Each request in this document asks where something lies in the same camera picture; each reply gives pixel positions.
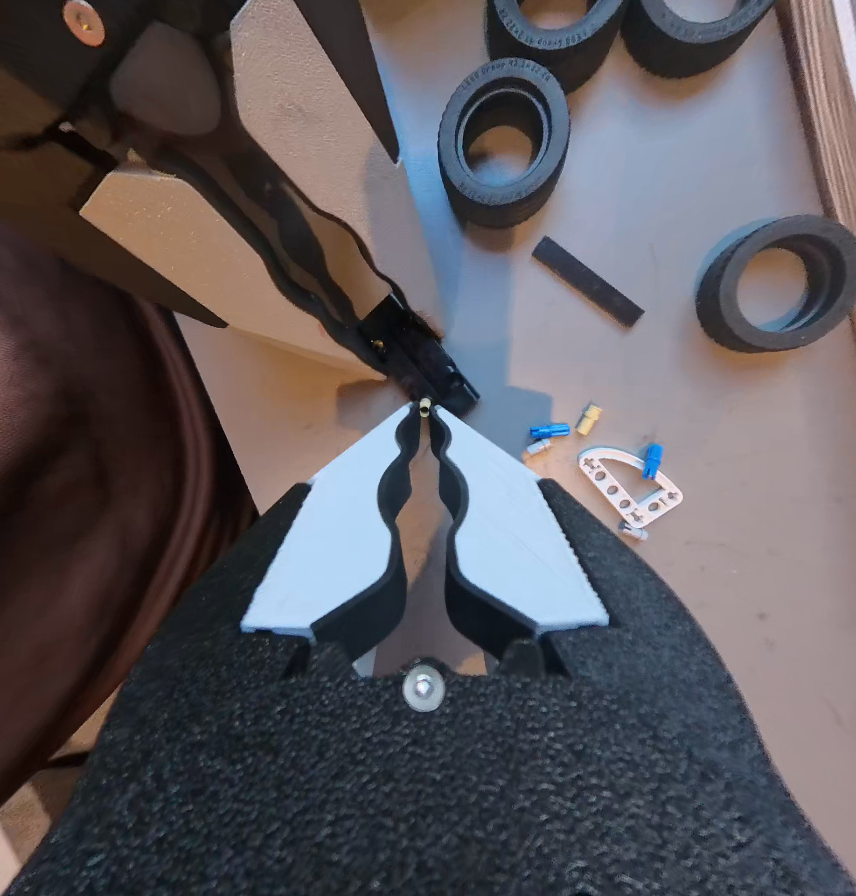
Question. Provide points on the open instruction booklet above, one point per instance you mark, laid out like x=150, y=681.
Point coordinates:
x=840, y=140

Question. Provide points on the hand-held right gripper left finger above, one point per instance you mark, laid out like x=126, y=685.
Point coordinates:
x=330, y=553

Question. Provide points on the grey connector pin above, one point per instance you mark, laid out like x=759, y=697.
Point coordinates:
x=537, y=448
x=632, y=530

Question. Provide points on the white holed frame piece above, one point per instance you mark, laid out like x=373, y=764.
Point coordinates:
x=610, y=483

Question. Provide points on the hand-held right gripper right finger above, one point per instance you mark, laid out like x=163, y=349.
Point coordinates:
x=519, y=553

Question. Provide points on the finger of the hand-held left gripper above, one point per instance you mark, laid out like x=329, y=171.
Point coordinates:
x=190, y=245
x=302, y=105

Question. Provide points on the black rubber tyre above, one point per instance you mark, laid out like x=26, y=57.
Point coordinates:
x=575, y=56
x=679, y=49
x=714, y=301
x=456, y=168

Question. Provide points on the black panel piece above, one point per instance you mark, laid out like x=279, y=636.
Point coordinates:
x=428, y=364
x=587, y=281

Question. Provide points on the person's brown hoodie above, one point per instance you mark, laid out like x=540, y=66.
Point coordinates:
x=85, y=490

